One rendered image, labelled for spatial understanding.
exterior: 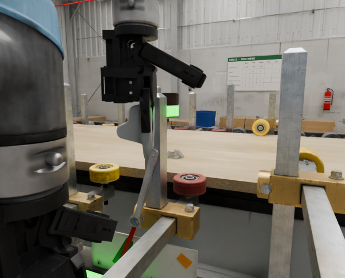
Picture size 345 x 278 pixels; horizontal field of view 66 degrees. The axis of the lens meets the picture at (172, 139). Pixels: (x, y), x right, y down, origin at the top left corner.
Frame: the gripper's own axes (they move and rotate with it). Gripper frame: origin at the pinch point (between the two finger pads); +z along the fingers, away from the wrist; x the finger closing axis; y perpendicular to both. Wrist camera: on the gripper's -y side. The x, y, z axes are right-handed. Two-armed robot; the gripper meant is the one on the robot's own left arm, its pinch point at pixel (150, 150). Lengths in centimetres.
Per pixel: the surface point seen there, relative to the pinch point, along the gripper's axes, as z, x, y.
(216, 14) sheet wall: -227, -748, -94
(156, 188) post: 9.4, -6.5, -0.3
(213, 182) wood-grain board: 12.1, -18.7, -13.4
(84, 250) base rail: 30.8, -17.4, 20.0
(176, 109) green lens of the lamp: -6.5, -11.3, -4.3
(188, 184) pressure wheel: 10.5, -12.7, -7.0
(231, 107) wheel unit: -2, -111, -33
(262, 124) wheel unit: 5, -86, -44
